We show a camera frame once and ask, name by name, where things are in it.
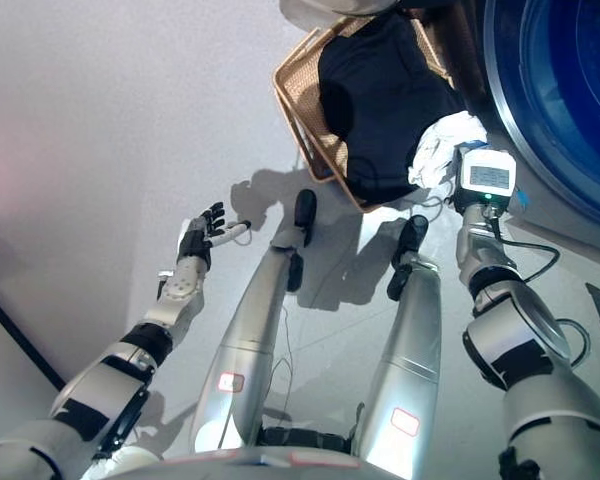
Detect white cloth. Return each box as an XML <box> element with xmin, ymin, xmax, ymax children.
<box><xmin>407</xmin><ymin>110</ymin><xmax>489</xmax><ymax>191</ymax></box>

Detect black right robot foot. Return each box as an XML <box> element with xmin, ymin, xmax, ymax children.
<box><xmin>386</xmin><ymin>214</ymin><xmax>430</xmax><ymax>302</ymax></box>

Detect round washing machine door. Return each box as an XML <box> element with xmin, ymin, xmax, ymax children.
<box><xmin>279</xmin><ymin>0</ymin><xmax>397</xmax><ymax>19</ymax></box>

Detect silver robot leg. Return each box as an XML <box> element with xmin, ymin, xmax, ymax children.
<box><xmin>354</xmin><ymin>252</ymin><xmax>444</xmax><ymax>457</ymax></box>
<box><xmin>189</xmin><ymin>230</ymin><xmax>301</xmax><ymax>454</ymax></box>

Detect black left robot foot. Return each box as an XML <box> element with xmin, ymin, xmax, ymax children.
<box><xmin>285</xmin><ymin>188</ymin><xmax>319</xmax><ymax>294</ymax></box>

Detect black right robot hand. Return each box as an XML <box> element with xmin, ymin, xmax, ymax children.
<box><xmin>448</xmin><ymin>143</ymin><xmax>519</xmax><ymax>209</ymax></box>

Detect silver right robot leg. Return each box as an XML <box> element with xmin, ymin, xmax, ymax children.
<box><xmin>354</xmin><ymin>252</ymin><xmax>444</xmax><ymax>457</ymax></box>

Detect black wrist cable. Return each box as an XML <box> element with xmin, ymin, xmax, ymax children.
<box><xmin>482</xmin><ymin>203</ymin><xmax>592</xmax><ymax>372</ymax></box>

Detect silver left robot leg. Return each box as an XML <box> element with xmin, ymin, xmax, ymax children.
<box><xmin>189</xmin><ymin>230</ymin><xmax>301</xmax><ymax>454</ymax></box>

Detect black robot foot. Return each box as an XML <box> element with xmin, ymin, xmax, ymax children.
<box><xmin>386</xmin><ymin>214</ymin><xmax>430</xmax><ymax>302</ymax></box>
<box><xmin>285</xmin><ymin>188</ymin><xmax>319</xmax><ymax>294</ymax></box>

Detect black clothes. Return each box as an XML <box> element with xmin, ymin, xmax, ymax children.
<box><xmin>317</xmin><ymin>12</ymin><xmax>467</xmax><ymax>204</ymax></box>

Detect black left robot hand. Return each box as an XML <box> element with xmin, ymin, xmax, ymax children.
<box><xmin>177</xmin><ymin>201</ymin><xmax>254</xmax><ymax>269</ymax></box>

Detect wicker laundry basket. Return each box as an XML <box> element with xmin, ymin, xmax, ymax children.
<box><xmin>272</xmin><ymin>13</ymin><xmax>464</xmax><ymax>214</ymax></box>

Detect grey front-load washing machine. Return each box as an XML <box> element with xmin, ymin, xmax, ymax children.
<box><xmin>419</xmin><ymin>0</ymin><xmax>600</xmax><ymax>235</ymax></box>

